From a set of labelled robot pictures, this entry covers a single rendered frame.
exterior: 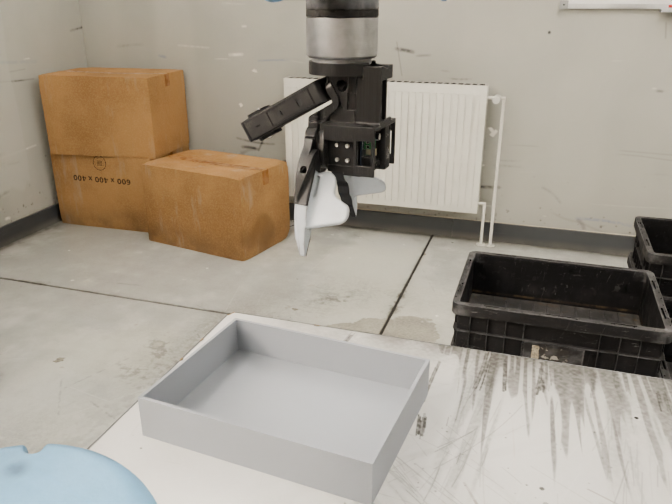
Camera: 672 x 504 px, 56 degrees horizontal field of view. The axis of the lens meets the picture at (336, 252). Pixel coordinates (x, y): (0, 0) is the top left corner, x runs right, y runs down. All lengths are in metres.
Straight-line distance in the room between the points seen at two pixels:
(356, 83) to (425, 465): 0.40
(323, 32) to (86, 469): 0.48
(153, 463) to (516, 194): 2.74
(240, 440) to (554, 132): 2.69
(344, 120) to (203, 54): 2.94
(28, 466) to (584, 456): 0.57
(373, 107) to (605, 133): 2.58
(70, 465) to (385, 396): 0.52
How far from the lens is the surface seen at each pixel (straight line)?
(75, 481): 0.32
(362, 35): 0.67
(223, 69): 3.56
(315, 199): 0.68
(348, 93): 0.69
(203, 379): 0.83
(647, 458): 0.78
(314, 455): 0.64
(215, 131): 3.64
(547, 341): 1.30
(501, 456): 0.73
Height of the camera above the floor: 1.15
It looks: 22 degrees down
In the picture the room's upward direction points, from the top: straight up
